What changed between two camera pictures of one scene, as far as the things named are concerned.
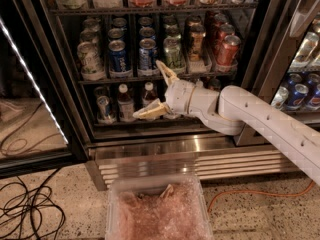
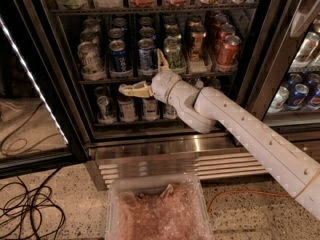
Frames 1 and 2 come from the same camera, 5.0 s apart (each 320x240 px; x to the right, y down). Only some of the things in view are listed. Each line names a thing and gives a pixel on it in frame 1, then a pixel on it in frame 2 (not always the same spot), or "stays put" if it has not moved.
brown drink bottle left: (125, 105) stays put
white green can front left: (90, 59) stays put
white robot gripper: (177, 96) -> (164, 84)
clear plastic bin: (159, 206) stays put
